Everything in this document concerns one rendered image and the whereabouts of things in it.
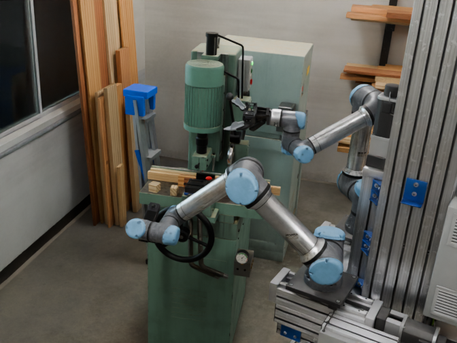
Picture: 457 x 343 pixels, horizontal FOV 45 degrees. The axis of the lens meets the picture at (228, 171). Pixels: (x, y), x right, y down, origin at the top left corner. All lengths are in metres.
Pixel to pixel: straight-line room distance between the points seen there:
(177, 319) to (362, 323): 1.13
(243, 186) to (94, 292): 1.87
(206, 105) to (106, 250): 1.72
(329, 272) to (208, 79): 1.02
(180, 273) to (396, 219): 1.15
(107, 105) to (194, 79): 1.49
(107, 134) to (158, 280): 1.41
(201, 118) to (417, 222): 1.04
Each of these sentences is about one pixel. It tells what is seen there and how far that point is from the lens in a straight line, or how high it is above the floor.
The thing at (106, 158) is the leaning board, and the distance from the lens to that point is 4.01.
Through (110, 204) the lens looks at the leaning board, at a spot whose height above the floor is 0.18.
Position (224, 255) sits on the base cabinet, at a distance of 2.72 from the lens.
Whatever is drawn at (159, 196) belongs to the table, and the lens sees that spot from 2.65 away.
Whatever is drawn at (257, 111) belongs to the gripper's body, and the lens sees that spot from 2.43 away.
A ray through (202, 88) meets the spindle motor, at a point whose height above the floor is 1.41.
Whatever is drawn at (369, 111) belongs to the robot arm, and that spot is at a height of 1.40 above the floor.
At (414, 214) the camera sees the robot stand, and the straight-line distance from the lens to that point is 2.16.
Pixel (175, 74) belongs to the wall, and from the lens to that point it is 5.14.
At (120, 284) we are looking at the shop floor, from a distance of 3.61.
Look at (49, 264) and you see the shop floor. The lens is 3.86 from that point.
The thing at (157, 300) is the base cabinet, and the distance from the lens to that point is 2.96.
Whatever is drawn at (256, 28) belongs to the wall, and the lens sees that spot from 4.85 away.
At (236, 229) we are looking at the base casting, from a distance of 2.64.
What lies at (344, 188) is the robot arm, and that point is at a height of 0.98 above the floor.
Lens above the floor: 2.07
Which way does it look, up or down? 24 degrees down
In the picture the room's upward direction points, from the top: 3 degrees clockwise
